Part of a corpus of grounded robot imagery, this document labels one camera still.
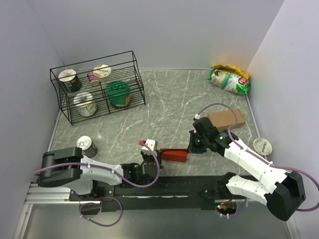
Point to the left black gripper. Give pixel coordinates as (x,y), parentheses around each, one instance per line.
(158,156)

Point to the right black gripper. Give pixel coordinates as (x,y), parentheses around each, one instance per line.
(192,148)

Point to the red paper box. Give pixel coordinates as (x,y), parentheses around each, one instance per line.
(176,155)

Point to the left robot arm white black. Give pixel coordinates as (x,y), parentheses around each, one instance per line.
(70,168)

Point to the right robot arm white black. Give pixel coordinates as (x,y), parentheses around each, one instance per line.
(281,191)

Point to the brown cardboard box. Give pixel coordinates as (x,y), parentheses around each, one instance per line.
(224,119)

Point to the metal tin can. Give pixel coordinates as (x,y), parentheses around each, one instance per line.
(87,145)

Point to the green chips bag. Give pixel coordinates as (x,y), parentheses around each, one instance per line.
(229,81)

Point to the yellow chips bag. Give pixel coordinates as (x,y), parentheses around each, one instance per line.
(231,68)

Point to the green lidded jar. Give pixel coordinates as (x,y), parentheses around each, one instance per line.
(118,93)

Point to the white cup lower shelf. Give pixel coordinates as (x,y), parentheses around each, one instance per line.
(85,104)

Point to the white yogurt cup orange label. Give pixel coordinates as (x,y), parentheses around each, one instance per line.
(102,72)

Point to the small purple white cup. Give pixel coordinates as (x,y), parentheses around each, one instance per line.
(91,77)

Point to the foil lid dark cup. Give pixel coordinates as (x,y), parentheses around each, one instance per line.
(70,80)

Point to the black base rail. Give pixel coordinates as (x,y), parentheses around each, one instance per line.
(169,192)

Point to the black wire rack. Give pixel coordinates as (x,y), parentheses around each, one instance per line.
(124,67)

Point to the aluminium frame rail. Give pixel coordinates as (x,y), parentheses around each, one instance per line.
(40,195)

